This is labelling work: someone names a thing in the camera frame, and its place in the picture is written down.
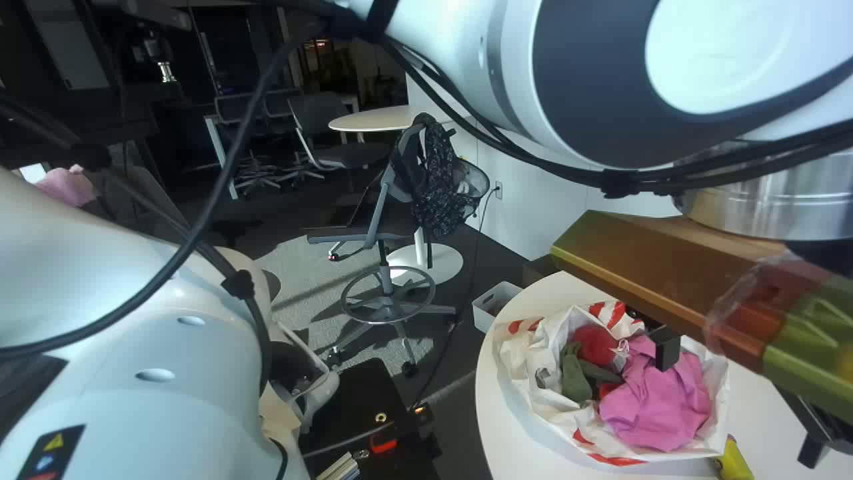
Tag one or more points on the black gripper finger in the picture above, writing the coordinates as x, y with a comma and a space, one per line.
821, 427
668, 348

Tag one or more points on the pink shirt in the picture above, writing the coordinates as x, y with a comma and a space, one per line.
657, 403

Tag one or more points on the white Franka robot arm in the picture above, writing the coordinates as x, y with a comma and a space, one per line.
135, 356

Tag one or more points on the yellow green object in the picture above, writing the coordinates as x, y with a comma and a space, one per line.
736, 456

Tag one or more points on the small white open bin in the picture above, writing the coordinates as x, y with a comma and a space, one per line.
496, 303

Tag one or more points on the black device on left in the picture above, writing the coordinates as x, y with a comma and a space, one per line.
442, 191

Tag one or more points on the black electronics box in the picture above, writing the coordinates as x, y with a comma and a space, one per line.
356, 400

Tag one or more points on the white round side table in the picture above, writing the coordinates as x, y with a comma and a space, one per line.
375, 121

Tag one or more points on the person in pink top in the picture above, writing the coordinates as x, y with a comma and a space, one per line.
64, 184

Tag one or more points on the brown wrist camera box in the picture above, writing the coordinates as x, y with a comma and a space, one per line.
674, 268

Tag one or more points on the silver metal bracket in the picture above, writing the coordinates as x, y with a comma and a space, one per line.
343, 467

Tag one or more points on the white plastic bracket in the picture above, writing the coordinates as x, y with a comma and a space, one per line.
308, 376

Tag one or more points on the white frame office chair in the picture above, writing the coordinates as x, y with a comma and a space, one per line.
243, 149
309, 143

